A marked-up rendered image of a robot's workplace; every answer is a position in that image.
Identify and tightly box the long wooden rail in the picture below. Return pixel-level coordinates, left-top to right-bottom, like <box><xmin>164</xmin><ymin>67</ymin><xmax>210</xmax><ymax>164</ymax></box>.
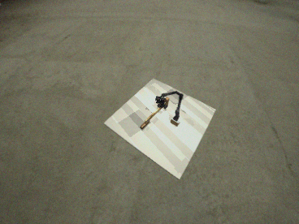
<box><xmin>145</xmin><ymin>108</ymin><xmax>162</xmax><ymax>123</ymax></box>

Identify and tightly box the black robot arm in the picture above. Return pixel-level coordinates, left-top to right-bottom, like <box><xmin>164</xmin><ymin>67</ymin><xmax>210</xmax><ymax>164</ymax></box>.
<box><xmin>155</xmin><ymin>91</ymin><xmax>184</xmax><ymax>122</ymax></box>

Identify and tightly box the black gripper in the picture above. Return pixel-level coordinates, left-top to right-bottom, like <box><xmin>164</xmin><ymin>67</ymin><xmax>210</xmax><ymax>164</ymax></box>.
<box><xmin>160</xmin><ymin>102</ymin><xmax>168</xmax><ymax>109</ymax></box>

